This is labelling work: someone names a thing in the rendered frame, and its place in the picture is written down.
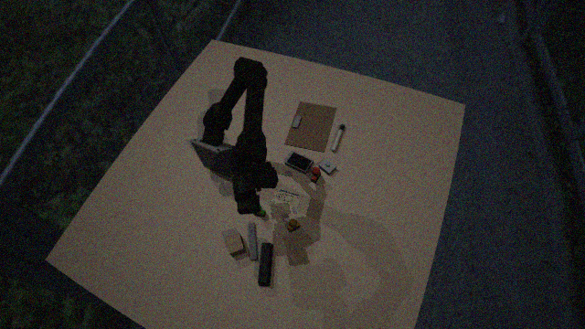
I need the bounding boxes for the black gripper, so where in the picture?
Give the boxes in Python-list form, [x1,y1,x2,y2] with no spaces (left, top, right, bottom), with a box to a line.
[238,162,260,214]

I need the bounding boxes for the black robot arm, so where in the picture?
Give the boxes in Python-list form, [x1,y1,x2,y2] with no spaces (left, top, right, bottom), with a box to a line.
[200,57,278,204]

